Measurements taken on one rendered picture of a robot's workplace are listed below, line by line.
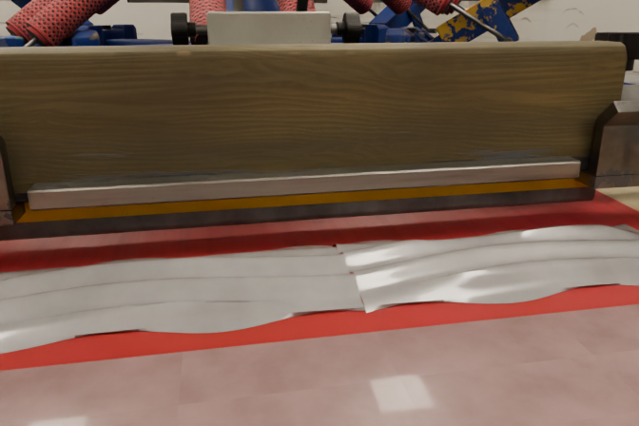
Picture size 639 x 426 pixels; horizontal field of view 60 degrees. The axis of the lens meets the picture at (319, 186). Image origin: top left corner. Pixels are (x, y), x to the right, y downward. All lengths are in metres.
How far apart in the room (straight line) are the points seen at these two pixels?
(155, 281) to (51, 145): 0.09
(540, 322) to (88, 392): 0.17
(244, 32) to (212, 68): 0.29
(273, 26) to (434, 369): 0.43
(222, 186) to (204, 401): 0.12
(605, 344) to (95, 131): 0.25
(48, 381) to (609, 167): 0.30
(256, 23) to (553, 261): 0.39
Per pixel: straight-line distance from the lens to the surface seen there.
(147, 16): 4.46
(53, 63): 0.30
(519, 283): 0.27
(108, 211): 0.32
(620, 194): 0.44
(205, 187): 0.29
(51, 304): 0.26
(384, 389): 0.20
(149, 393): 0.21
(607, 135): 0.36
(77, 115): 0.30
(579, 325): 0.25
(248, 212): 0.32
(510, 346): 0.23
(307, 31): 0.59
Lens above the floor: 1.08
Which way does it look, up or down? 18 degrees down
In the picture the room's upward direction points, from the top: straight up
